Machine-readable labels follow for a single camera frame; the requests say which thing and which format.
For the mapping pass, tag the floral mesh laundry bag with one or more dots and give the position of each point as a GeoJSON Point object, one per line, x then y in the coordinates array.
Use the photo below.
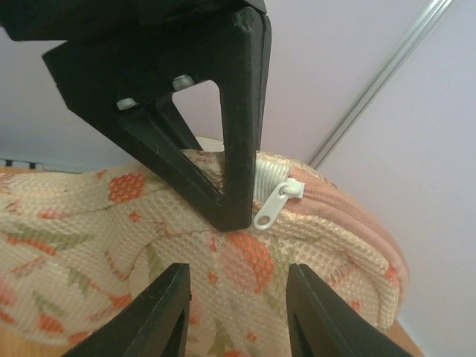
{"type": "Point", "coordinates": [76, 249]}

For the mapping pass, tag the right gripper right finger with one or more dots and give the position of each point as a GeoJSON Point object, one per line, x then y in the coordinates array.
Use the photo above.
{"type": "Point", "coordinates": [321, 323]}

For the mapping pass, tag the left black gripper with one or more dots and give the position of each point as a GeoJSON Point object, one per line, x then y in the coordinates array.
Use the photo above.
{"type": "Point", "coordinates": [132, 55]}

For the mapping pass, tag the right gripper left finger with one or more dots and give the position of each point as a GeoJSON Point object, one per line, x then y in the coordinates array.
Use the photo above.
{"type": "Point", "coordinates": [155, 323]}

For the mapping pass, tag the right aluminium frame post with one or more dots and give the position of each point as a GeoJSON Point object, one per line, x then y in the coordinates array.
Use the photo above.
{"type": "Point", "coordinates": [409, 42]}

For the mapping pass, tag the white zipper pull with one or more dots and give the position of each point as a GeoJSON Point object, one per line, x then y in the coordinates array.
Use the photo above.
{"type": "Point", "coordinates": [271, 208]}

